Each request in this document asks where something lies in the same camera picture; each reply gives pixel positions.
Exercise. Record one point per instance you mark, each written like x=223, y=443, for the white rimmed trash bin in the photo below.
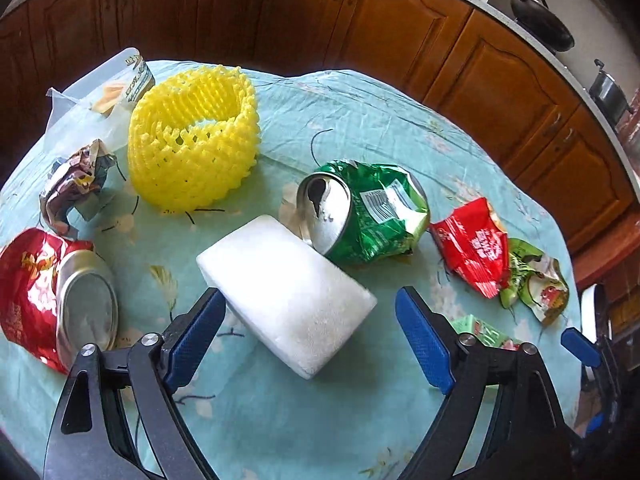
x=589, y=310

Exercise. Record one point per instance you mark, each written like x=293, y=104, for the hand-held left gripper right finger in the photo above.
x=425, y=345

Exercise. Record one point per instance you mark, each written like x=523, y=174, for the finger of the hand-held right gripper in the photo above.
x=595, y=424
x=580, y=347

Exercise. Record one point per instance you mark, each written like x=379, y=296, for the clear plastic bag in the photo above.
x=75, y=120

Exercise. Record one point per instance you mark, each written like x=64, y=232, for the crumpled red snack wrapper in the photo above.
x=470, y=250

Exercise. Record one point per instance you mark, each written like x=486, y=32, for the yellow foam fruit net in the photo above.
x=150, y=160

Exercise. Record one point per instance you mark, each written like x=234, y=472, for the crumpled green snack wrapper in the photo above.
x=540, y=285

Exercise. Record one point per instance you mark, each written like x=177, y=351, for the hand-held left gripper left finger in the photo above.
x=197, y=340

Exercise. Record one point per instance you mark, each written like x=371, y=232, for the crumpled silver wrapper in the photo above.
x=70, y=190

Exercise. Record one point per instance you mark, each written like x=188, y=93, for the steel cooking pot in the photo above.
x=607, y=95

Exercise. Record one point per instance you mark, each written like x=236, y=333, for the crushed red drink can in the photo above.
x=30, y=290

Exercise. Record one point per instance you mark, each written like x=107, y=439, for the black wok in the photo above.
x=545, y=20

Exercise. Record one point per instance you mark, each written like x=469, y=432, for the crushed green drink can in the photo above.
x=380, y=220

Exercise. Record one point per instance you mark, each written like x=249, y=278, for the small green packet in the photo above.
x=480, y=327

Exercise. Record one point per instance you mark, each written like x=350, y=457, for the white foam block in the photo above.
x=285, y=295

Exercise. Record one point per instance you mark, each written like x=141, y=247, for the wooden lower cabinets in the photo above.
x=400, y=25

